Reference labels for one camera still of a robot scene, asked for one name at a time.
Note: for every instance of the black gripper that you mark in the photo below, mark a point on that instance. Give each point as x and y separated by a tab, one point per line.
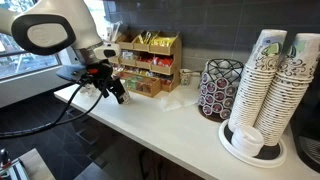
100	74

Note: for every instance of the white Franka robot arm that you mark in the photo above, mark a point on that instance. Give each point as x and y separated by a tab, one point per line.
76	20

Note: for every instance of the small patterned paper cup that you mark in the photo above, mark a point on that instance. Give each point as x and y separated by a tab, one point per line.
185	78

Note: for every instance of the tall patterned paper cup stack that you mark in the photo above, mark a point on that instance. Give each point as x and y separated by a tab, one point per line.
256	83
286	100

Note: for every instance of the white plastic lid stack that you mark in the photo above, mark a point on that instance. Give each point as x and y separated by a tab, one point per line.
248	138

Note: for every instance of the wooden tea bag box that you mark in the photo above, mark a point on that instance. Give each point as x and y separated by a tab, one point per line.
150	92

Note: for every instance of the red white packets pile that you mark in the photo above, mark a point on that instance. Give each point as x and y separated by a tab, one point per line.
144	60

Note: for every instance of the wrapped stirrers bundle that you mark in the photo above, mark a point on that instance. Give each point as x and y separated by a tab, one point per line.
114	31

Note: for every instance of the yellow stick packets pile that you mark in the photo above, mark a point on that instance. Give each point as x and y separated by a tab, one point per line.
146	37

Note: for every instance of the wide wooden tiered organizer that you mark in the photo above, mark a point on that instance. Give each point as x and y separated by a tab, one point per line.
163	50

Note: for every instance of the clear plastic bag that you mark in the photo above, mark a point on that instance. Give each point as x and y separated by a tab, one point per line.
176	100

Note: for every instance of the dark lower cabinet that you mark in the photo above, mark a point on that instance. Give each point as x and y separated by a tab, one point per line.
126	156

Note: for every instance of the bright narrow window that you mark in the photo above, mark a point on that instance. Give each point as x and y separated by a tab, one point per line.
100	16

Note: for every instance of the light wooden board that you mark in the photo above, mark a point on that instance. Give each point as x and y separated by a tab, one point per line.
36	166

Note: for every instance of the metal clamp device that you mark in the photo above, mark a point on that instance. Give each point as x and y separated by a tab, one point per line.
10	171

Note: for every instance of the white round tray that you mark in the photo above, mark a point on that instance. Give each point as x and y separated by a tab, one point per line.
256	163

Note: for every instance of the window with dark frame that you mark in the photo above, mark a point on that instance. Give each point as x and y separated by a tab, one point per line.
30	66

